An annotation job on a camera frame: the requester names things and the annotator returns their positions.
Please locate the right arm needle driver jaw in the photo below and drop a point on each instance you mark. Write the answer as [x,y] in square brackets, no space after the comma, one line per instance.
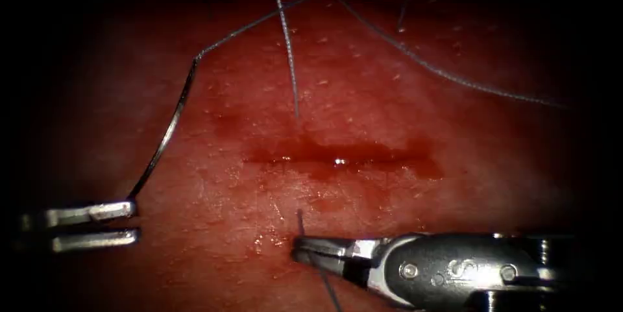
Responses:
[343,268]
[336,246]

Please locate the right arm needle driver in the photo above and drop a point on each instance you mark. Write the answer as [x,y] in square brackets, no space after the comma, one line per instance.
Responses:
[462,273]

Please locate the left arm needle driver jaw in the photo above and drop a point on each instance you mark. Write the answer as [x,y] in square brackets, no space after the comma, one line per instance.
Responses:
[97,212]
[97,240]

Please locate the curved steel needle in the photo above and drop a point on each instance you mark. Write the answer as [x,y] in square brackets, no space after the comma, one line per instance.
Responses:
[171,127]

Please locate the tissue pad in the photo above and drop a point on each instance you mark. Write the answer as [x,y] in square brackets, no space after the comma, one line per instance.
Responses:
[389,195]

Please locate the short blue thread piece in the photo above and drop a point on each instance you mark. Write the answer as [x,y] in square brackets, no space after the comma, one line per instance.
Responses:
[406,3]

